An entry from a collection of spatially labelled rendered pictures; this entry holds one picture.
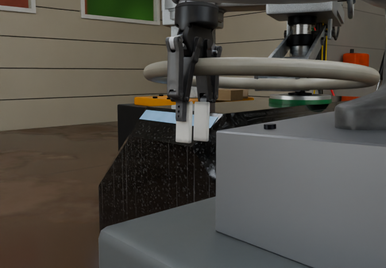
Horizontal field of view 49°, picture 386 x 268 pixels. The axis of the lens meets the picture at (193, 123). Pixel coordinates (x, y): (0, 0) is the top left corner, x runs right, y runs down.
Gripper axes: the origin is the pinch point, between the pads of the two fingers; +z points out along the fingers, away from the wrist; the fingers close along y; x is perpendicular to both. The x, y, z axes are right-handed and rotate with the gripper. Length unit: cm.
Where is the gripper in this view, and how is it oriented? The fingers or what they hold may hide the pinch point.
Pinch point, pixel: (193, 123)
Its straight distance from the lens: 73.7
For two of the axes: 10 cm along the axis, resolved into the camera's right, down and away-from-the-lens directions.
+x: -8.0, -0.6, 6.0
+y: 6.0, -0.2, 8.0
